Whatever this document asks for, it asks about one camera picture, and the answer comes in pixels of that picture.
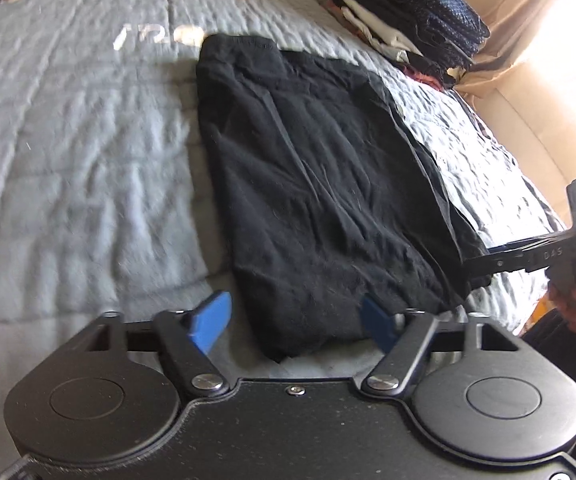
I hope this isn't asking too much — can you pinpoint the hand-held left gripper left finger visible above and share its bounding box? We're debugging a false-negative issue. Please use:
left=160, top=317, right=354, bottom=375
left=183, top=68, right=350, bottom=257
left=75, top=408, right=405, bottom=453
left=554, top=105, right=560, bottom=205
left=75, top=291, right=233, bottom=397

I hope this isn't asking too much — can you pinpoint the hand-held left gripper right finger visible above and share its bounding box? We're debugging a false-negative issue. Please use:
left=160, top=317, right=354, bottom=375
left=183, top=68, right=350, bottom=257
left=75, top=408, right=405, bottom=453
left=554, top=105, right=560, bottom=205
left=362, top=294, right=526, bottom=396

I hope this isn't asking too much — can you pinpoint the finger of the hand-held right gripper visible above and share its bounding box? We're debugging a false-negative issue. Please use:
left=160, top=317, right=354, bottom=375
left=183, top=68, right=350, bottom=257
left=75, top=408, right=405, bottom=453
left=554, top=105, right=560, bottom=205
left=460, top=242, right=536, bottom=288
left=488, top=231, right=571, bottom=253

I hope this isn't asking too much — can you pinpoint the black shirt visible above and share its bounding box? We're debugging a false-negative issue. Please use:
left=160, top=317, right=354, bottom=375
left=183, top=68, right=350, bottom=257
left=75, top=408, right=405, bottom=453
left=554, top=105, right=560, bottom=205
left=195, top=34, right=491, bottom=363

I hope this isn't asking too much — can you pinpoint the stack of folded dark clothes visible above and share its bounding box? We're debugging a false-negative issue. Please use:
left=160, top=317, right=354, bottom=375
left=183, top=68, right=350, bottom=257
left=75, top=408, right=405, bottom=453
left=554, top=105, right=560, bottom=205
left=318, top=0, right=491, bottom=91

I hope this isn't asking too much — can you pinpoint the person's leg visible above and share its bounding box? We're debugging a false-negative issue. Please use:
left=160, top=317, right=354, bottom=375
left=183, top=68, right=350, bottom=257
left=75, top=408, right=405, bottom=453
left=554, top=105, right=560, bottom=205
left=520, top=310, right=576, bottom=466

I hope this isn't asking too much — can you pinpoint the beige curtain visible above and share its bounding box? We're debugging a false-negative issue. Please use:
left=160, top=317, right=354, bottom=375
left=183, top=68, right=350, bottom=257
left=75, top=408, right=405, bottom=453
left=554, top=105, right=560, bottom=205
left=433, top=0, right=576, bottom=106

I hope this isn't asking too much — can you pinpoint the grey printed quilt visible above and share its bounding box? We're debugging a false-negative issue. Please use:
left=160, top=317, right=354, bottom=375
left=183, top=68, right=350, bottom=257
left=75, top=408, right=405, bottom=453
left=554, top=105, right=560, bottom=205
left=0, top=0, right=569, bottom=401

